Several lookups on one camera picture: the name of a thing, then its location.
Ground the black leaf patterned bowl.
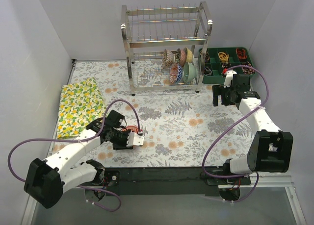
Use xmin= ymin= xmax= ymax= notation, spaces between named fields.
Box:
xmin=175 ymin=49 xmax=187 ymax=67

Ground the mint green bowl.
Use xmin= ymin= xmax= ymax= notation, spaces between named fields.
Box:
xmin=183 ymin=62 xmax=198 ymax=84

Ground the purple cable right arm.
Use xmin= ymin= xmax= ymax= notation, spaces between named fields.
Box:
xmin=202 ymin=65 xmax=270 ymax=203

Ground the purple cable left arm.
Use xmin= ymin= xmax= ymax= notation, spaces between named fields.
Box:
xmin=7 ymin=100 xmax=143 ymax=212

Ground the orange geometric patterned bowl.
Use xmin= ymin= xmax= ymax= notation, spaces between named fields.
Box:
xmin=170 ymin=63 xmax=183 ymax=84

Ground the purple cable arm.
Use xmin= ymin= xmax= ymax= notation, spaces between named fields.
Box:
xmin=7 ymin=100 xmax=143 ymax=212
xmin=202 ymin=65 xmax=270 ymax=203

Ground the floral patterned table mat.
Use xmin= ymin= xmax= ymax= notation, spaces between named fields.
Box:
xmin=69 ymin=61 xmax=254 ymax=167

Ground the green compartment organizer tray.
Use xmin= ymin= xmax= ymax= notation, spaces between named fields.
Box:
xmin=203 ymin=47 xmax=255 ymax=84

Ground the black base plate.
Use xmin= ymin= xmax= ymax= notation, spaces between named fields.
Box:
xmin=76 ymin=166 xmax=251 ymax=196

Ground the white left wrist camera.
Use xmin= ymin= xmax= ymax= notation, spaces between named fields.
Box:
xmin=127 ymin=132 xmax=144 ymax=147

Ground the stainless steel dish rack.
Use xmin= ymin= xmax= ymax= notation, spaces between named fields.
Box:
xmin=120 ymin=1 xmax=213 ymax=96

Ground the aluminium front rail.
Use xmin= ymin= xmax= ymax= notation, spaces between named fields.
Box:
xmin=30 ymin=167 xmax=294 ymax=189

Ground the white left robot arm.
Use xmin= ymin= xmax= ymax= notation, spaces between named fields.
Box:
xmin=24 ymin=110 xmax=132 ymax=208

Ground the lemon print cloth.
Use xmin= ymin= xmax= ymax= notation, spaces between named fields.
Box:
xmin=57 ymin=77 xmax=106 ymax=139

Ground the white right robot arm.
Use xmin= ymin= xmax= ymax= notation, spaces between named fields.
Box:
xmin=212 ymin=71 xmax=293 ymax=185

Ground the yellow and teal patterned bowl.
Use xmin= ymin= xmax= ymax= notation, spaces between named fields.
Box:
xmin=183 ymin=47 xmax=194 ymax=63

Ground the orange floral patterned bowl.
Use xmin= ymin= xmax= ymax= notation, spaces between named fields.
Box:
xmin=126 ymin=125 xmax=143 ymax=134

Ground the small purple patterned bowl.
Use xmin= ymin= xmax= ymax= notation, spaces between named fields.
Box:
xmin=162 ymin=49 xmax=175 ymax=69

